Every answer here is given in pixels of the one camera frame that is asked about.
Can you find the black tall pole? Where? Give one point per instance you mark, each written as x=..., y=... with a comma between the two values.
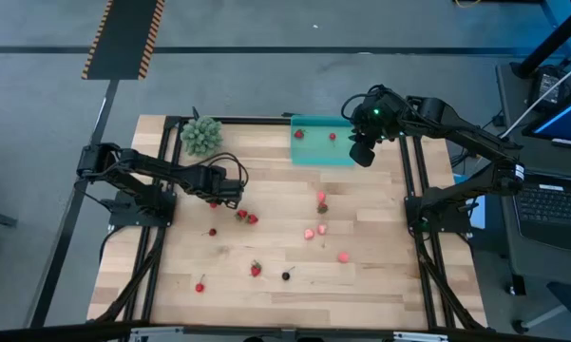
x=551, y=43

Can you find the green plant in white pot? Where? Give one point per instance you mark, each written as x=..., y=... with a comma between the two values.
x=201, y=137

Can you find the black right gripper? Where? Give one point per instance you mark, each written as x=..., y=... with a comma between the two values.
x=375, y=116

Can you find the grey chair leg with caster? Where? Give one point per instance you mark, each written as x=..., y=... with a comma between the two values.
x=541, y=317

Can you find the pink strawberry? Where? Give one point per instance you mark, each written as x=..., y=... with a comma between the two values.
x=321, y=229
x=321, y=196
x=343, y=257
x=309, y=233

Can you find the red strawberry green leaves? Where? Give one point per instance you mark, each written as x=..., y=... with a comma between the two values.
x=298, y=134
x=255, y=270
x=252, y=219
x=240, y=214

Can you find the monitor with blue screen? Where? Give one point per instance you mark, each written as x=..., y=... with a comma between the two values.
x=570, y=123

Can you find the light blue floor object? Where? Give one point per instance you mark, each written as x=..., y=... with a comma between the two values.
x=479, y=218

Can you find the black cherry with stem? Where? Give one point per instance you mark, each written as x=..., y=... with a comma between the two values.
x=285, y=276

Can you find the dark grey side desk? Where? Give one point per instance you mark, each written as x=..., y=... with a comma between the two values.
x=508, y=95

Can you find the silver metal bracket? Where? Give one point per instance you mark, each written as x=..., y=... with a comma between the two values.
x=157, y=335
x=420, y=337

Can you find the black laptop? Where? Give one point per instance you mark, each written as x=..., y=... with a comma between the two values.
x=551, y=204

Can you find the black mat orange striped edges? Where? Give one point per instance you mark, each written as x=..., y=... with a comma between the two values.
x=123, y=38

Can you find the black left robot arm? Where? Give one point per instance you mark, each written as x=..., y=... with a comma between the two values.
x=138, y=166

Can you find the black power brick white label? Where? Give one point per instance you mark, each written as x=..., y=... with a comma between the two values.
x=548, y=88

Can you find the dark strawberry green leaves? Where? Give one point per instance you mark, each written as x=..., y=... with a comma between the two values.
x=322, y=207

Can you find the black overhead crossbar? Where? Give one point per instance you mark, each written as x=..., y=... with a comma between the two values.
x=52, y=335

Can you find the teal translucent tupperware container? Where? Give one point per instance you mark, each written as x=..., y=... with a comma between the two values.
x=318, y=152

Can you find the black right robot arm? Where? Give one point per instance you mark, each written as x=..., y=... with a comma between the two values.
x=461, y=128

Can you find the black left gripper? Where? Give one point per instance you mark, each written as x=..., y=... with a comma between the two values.
x=225, y=187

